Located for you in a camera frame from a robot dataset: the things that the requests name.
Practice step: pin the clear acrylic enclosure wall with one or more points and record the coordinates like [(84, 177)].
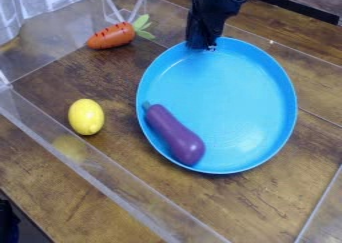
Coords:
[(104, 188)]

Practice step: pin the orange toy carrot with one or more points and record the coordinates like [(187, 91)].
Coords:
[(120, 34)]

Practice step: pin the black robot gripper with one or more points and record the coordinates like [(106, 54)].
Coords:
[(206, 19)]

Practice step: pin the dark wooden baseboard strip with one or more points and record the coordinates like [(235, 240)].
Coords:
[(294, 5)]

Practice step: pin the yellow toy lemon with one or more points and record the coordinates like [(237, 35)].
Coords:
[(86, 117)]

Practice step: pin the purple toy eggplant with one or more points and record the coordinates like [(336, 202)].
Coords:
[(185, 144)]

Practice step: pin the blue round plastic tray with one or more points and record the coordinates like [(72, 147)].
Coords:
[(231, 95)]

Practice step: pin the grey checkered curtain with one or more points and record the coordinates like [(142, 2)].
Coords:
[(15, 11)]

